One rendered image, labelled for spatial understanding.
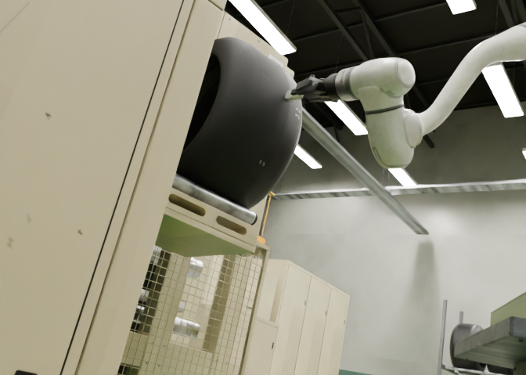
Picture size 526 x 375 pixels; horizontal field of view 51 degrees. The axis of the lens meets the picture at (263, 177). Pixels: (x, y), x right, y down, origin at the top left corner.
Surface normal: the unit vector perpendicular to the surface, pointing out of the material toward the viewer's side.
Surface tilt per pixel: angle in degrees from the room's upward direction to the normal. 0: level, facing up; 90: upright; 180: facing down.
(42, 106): 90
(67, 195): 90
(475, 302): 90
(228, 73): 87
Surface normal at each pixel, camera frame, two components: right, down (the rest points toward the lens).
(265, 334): 0.80, -0.06
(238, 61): 0.04, -0.63
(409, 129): 0.46, 0.04
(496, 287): -0.56, -0.41
